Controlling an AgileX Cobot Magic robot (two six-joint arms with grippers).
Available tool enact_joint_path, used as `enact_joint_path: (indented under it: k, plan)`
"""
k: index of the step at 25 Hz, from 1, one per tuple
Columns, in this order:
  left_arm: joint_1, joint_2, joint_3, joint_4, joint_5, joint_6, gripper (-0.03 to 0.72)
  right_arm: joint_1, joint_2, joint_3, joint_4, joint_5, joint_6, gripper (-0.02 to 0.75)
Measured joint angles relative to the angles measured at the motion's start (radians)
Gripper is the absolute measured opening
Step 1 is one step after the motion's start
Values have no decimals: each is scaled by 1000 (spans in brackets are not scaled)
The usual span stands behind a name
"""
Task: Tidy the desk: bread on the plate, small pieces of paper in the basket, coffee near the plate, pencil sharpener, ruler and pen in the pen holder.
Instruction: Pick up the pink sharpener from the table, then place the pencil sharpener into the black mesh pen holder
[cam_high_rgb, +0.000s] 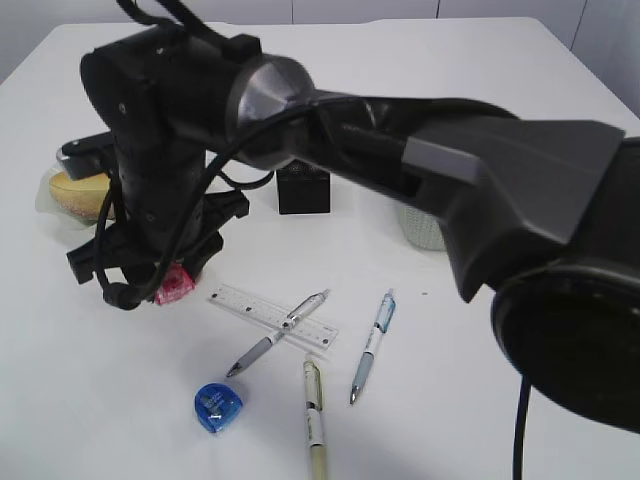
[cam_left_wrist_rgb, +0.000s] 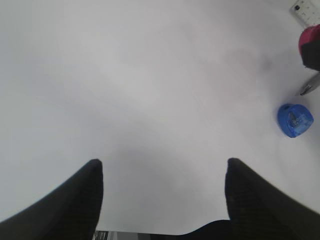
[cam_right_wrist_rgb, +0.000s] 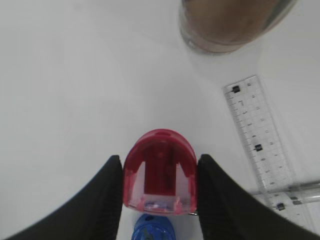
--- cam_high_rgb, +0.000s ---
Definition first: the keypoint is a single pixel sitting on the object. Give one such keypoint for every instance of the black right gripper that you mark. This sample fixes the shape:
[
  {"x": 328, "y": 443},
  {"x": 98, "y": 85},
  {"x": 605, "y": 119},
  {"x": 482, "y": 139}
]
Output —
[{"x": 163, "y": 95}]

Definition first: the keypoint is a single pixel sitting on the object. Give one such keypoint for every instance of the pink pencil sharpener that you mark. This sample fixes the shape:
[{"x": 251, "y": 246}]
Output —
[{"x": 176, "y": 285}]

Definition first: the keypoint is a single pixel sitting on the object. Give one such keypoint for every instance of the clear plastic ruler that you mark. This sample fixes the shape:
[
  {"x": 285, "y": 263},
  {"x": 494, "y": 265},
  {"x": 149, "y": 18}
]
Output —
[{"x": 311, "y": 334}]

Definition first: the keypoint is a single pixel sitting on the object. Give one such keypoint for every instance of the sugared bread bun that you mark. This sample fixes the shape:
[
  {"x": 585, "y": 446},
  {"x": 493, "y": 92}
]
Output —
[{"x": 81, "y": 198}]

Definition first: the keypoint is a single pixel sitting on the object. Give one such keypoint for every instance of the grey grip silver pen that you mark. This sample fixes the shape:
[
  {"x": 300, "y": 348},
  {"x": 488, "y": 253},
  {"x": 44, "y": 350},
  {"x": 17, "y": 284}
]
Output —
[{"x": 302, "y": 311}]

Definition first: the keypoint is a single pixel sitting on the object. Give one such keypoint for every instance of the blue white grey-grip pen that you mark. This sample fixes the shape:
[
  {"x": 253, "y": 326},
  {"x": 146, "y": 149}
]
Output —
[{"x": 380, "y": 327}]

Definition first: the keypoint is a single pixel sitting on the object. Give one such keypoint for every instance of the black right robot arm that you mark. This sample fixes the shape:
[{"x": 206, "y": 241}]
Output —
[{"x": 545, "y": 213}]

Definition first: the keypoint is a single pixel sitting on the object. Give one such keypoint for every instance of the black mesh pen holder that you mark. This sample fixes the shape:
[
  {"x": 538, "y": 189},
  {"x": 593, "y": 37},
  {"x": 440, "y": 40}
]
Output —
[{"x": 303, "y": 189}]

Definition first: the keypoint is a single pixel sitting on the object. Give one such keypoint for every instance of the pale green wavy glass plate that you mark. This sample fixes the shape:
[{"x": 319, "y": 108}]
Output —
[{"x": 44, "y": 203}]

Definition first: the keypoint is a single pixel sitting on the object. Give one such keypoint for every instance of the blue pencil sharpener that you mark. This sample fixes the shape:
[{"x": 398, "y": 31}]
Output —
[{"x": 216, "y": 405}]

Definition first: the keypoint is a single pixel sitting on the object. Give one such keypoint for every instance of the beige grip white pen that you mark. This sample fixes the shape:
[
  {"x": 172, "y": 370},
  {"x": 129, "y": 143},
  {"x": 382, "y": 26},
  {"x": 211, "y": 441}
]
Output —
[{"x": 313, "y": 410}]

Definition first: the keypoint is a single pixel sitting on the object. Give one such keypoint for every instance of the pale green plastic basket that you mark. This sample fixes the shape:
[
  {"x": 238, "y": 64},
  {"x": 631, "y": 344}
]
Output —
[{"x": 420, "y": 229}]

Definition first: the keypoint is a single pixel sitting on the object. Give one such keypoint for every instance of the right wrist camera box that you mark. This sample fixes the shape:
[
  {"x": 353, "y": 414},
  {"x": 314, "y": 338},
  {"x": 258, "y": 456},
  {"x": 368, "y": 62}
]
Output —
[{"x": 87, "y": 157}]

